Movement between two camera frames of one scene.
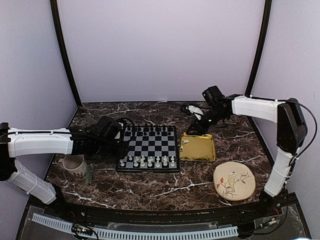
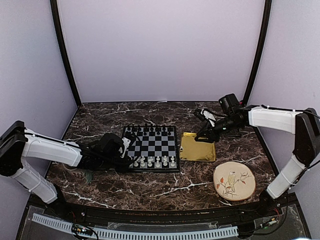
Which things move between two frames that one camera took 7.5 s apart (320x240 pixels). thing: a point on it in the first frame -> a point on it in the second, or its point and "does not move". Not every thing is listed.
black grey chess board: (151, 149) does not move
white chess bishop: (142, 163) does not move
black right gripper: (201, 129) -> (207, 130)
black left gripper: (122, 151) -> (123, 168)
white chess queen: (150, 164) does not move
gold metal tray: (197, 147) does not move
